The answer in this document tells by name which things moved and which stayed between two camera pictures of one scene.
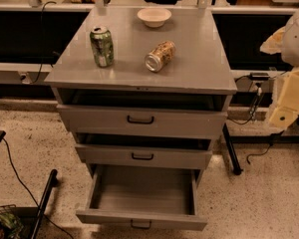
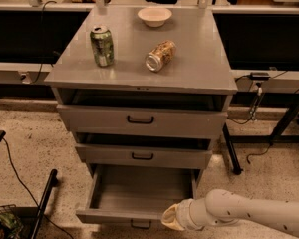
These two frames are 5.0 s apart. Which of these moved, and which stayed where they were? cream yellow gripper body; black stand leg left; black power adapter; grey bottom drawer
Moved: cream yellow gripper body
Stayed: black stand leg left; grey bottom drawer; black power adapter
